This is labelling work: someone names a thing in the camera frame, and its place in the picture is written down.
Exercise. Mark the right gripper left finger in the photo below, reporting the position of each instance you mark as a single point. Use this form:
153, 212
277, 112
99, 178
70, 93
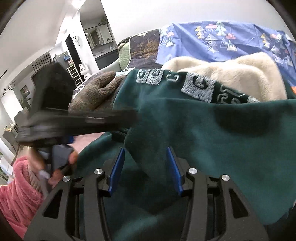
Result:
74, 209

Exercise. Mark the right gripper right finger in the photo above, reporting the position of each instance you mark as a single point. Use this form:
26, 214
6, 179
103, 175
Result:
217, 209

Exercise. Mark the dark green fleece coat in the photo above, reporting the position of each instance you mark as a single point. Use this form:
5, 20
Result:
234, 117

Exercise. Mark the person left hand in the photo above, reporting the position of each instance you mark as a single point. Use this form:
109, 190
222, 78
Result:
37, 164

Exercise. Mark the pink polka-dot bedspread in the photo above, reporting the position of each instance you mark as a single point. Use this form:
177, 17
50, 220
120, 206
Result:
82, 141

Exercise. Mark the pink fleece sleeve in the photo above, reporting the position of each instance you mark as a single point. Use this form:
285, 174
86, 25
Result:
21, 198

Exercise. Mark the brown fleece garment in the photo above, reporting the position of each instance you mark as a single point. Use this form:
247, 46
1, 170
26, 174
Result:
99, 94

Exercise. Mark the white cat figurine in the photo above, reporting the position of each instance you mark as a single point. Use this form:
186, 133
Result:
84, 70

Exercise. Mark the dark tree-print pillow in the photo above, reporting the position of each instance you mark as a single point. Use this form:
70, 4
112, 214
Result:
139, 51

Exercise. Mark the blue tree-print sheet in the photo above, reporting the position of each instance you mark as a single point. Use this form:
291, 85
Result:
215, 41

